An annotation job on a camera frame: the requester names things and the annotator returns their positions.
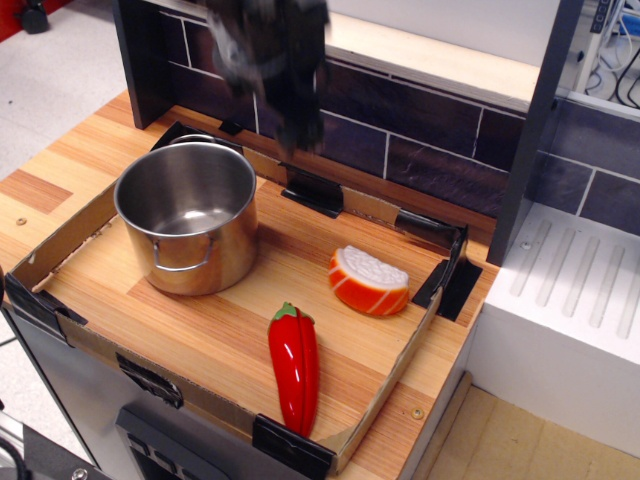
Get dark grey vertical post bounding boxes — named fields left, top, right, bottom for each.
left=487, top=0, right=583, bottom=266

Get toy salmon sushi piece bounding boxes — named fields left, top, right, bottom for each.
left=328, top=245, right=409, bottom=316

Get red toy chili pepper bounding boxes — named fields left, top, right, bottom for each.
left=267, top=302, right=320, bottom=437

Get cables in background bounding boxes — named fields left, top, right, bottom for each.
left=574, top=0, right=640, bottom=108

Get dark left vertical post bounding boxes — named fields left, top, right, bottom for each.
left=112, top=0, right=174, bottom=129

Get wooden shelf board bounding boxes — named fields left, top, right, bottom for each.
left=149, top=0, right=542, bottom=113

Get stainless steel pot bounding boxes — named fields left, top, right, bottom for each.
left=114, top=134, right=258, bottom=296

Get white dish drainer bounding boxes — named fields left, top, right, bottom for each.
left=487, top=204, right=639, bottom=364

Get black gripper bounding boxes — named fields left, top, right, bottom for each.
left=205, top=1, right=329, bottom=153

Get cardboard fence with black tape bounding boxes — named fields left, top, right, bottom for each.
left=1, top=120, right=496, bottom=479

